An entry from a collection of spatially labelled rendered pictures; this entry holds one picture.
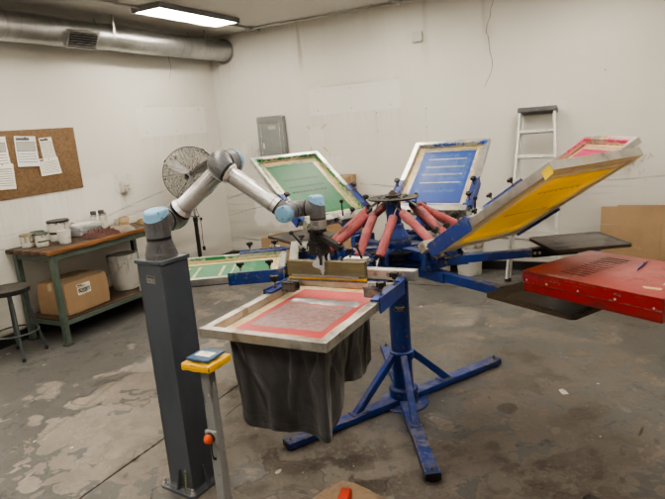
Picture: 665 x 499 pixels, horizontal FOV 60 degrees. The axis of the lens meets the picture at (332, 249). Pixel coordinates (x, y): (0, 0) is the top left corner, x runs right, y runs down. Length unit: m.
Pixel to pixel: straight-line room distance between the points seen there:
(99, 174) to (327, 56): 2.95
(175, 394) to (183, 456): 0.34
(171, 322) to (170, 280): 0.20
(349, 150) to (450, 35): 1.75
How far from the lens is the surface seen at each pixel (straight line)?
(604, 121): 6.41
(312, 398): 2.34
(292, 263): 2.72
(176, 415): 3.02
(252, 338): 2.24
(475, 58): 6.61
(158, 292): 2.80
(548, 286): 2.42
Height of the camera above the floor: 1.75
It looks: 12 degrees down
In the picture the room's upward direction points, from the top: 5 degrees counter-clockwise
